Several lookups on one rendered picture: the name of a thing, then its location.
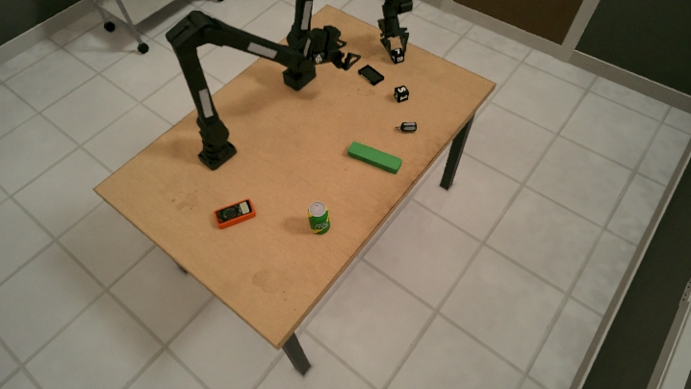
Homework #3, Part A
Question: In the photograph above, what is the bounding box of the orange pocket multimeter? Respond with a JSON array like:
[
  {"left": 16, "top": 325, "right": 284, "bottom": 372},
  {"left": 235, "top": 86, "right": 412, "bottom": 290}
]
[{"left": 214, "top": 198, "right": 256, "bottom": 229}]

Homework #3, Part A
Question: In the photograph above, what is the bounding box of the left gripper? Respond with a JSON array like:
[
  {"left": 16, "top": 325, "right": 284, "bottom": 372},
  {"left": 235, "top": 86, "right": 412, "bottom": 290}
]
[{"left": 380, "top": 16, "right": 410, "bottom": 57}]

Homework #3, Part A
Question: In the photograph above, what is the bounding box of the green drink can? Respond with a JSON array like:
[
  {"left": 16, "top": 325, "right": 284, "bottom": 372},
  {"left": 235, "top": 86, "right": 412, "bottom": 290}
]
[{"left": 308, "top": 201, "right": 330, "bottom": 235}]

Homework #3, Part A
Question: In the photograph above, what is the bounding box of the green rectangular bar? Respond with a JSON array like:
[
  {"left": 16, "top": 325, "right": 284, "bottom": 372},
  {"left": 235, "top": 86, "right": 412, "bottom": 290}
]
[{"left": 347, "top": 142, "right": 402, "bottom": 174}]

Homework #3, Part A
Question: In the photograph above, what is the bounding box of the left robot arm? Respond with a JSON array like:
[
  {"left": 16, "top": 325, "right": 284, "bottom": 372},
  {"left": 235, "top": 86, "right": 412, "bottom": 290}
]
[{"left": 282, "top": 0, "right": 413, "bottom": 85}]

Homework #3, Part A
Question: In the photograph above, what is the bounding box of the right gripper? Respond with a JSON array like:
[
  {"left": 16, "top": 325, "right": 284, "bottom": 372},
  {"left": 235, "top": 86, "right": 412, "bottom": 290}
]
[{"left": 323, "top": 39, "right": 361, "bottom": 71}]

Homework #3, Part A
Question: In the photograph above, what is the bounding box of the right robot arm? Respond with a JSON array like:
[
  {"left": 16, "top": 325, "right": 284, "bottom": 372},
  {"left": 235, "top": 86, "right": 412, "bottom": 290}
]
[{"left": 166, "top": 11, "right": 341, "bottom": 169}]

